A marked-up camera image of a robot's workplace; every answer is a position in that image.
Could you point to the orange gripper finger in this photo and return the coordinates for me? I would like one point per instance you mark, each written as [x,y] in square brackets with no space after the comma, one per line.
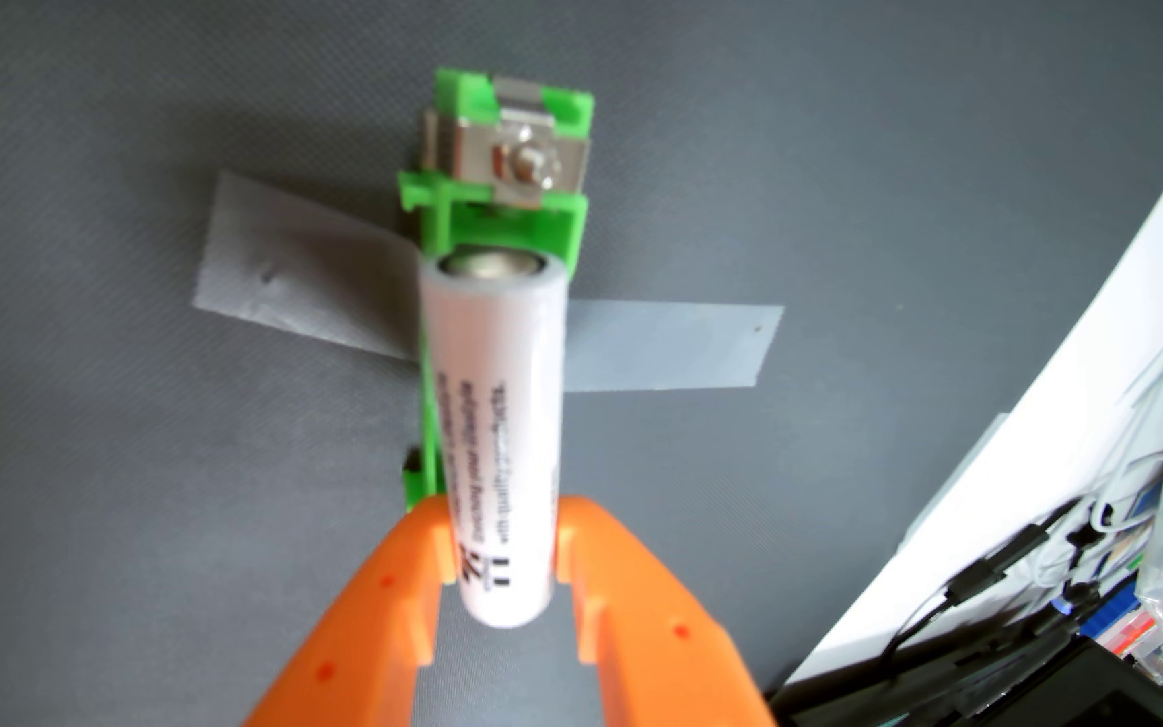
[359,636]
[652,646]

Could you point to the white cylindrical battery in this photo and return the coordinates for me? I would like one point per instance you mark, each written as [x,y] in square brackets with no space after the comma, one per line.
[496,404]

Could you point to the green battery holder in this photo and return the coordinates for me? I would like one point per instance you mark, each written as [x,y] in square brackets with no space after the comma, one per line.
[551,227]

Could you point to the translucent grey tape strip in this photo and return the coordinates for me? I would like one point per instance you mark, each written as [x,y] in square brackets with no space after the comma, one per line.
[662,343]

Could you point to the dark grey table mat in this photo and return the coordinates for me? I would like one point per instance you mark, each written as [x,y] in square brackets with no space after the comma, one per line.
[87,454]

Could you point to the black Dell laptop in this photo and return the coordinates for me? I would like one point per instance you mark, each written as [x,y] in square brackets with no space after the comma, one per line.
[1096,697]

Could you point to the small blue box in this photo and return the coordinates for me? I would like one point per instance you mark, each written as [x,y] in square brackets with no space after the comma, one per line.
[1112,611]

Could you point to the small orange item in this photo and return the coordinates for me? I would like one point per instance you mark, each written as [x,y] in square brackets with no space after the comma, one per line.
[1139,634]

